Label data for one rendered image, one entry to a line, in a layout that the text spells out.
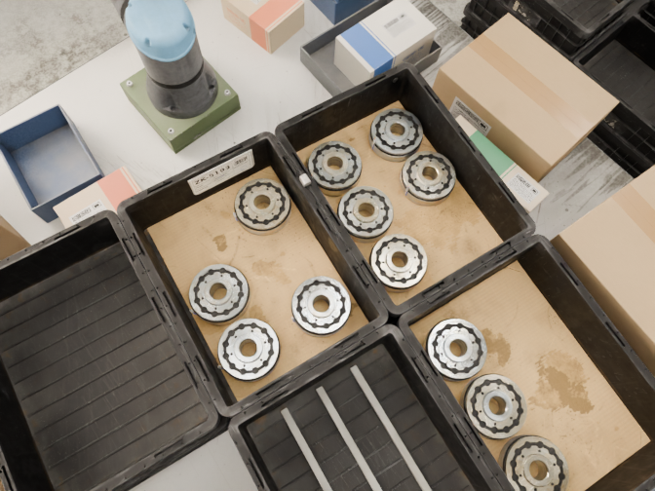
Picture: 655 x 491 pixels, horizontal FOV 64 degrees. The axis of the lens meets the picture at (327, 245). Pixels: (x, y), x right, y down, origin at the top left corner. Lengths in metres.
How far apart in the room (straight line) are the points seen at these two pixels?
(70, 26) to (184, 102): 1.40
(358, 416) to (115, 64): 0.97
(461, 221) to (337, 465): 0.49
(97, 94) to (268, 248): 0.60
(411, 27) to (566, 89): 0.36
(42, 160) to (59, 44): 1.21
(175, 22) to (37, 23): 1.57
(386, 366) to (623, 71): 1.38
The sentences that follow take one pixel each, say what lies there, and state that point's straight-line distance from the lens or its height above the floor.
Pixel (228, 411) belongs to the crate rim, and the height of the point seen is 0.93.
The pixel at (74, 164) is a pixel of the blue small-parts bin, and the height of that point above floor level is 0.70.
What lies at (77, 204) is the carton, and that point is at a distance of 1.15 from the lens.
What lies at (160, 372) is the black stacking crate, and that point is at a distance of 0.95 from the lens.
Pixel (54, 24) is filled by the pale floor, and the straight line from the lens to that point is 2.55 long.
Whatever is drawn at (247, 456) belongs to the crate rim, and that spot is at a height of 0.93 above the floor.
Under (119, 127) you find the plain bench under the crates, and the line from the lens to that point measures 1.29.
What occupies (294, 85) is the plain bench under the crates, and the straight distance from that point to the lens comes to 1.29.
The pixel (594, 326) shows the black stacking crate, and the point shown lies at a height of 0.90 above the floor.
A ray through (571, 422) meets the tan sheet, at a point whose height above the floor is 0.83.
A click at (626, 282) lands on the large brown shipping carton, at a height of 0.90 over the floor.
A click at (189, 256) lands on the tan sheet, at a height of 0.83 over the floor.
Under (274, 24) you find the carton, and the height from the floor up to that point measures 0.77.
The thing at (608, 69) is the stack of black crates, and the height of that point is 0.38.
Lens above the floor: 1.74
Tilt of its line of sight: 71 degrees down
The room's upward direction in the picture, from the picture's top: 6 degrees clockwise
